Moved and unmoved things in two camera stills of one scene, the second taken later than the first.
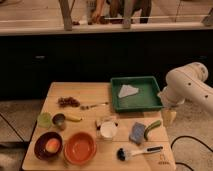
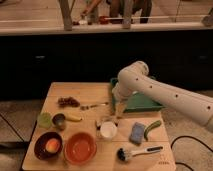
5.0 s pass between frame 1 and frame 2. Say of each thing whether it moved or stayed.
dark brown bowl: stayed
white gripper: moved
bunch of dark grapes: stayed
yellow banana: stayed
